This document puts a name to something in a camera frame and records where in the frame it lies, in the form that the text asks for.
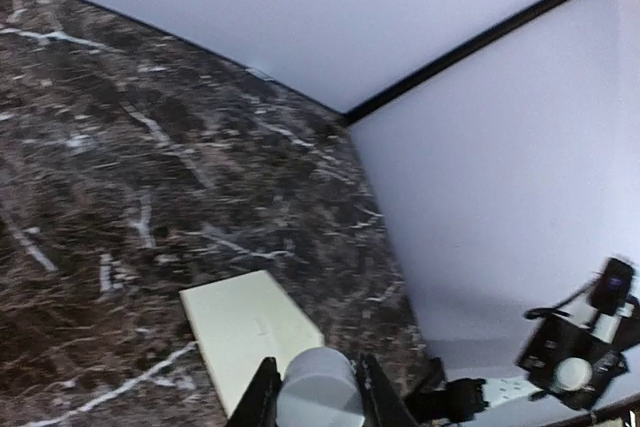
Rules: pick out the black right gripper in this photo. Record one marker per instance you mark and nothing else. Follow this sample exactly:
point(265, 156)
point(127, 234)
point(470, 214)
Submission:
point(569, 363)

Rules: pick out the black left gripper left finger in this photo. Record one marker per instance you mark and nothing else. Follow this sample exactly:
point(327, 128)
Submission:
point(257, 406)

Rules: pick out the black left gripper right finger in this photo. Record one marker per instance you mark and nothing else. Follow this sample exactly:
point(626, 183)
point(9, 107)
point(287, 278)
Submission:
point(382, 406)

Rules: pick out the white glue stick cap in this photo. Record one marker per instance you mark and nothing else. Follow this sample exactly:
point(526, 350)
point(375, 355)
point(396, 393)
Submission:
point(319, 389)

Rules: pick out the beige paper envelope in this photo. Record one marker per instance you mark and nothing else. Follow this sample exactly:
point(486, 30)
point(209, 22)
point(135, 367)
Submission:
point(239, 321)

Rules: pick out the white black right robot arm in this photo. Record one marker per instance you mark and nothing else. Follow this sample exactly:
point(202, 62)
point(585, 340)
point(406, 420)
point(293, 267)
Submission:
point(461, 400)

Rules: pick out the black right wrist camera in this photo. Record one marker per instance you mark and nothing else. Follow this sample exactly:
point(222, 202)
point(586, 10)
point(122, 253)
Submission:
point(609, 298)

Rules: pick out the black right frame post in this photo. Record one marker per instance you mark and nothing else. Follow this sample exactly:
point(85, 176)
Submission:
point(449, 59)

